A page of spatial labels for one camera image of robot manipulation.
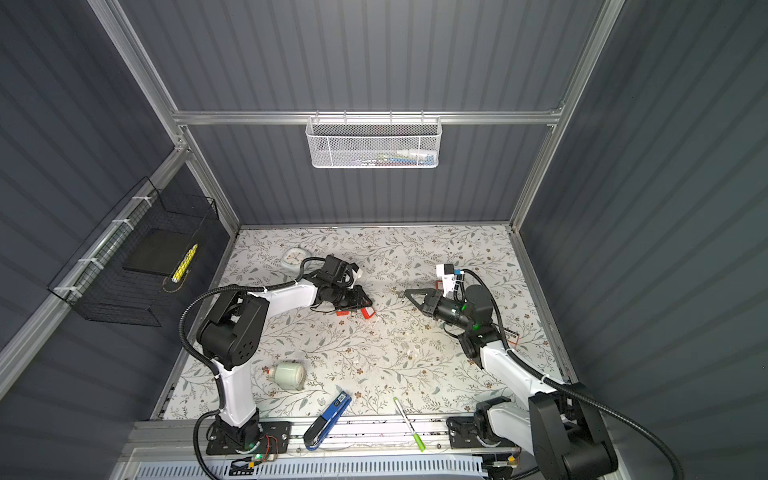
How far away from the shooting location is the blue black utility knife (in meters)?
0.71

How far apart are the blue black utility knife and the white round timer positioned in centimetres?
49

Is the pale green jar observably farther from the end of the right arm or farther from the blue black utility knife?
the end of the right arm

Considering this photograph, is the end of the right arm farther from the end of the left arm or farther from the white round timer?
the white round timer

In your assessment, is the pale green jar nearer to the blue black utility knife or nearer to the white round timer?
the blue black utility knife

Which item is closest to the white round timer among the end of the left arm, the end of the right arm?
the end of the left arm

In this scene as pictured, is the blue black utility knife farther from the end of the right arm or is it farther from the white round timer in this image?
the white round timer

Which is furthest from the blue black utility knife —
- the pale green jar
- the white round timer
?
the white round timer

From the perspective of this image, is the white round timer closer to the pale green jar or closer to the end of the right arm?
the pale green jar

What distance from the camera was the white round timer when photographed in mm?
1078
